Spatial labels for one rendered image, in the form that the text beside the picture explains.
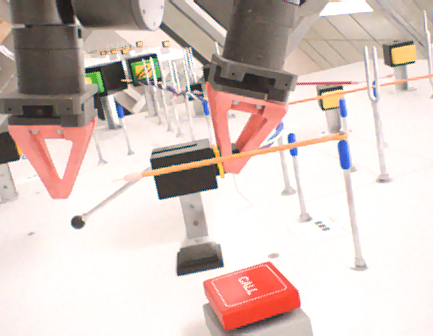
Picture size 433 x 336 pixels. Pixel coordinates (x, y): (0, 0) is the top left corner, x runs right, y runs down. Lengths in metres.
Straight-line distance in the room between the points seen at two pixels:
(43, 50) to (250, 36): 0.17
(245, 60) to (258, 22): 0.03
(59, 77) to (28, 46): 0.03
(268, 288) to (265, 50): 0.22
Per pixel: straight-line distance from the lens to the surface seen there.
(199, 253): 0.49
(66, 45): 0.50
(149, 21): 0.48
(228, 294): 0.36
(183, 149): 0.52
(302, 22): 1.62
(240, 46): 0.49
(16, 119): 0.51
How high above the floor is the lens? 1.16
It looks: level
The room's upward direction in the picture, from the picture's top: 37 degrees clockwise
